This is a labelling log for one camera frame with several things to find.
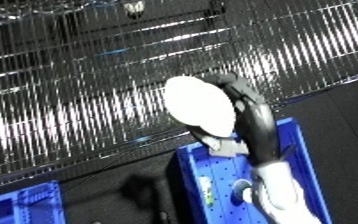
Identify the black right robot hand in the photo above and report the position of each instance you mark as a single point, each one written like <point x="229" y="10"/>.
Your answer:
<point x="261" y="126"/>

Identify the pale right robot arm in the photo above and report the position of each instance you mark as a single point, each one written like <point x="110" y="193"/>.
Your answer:
<point x="282" y="193"/>

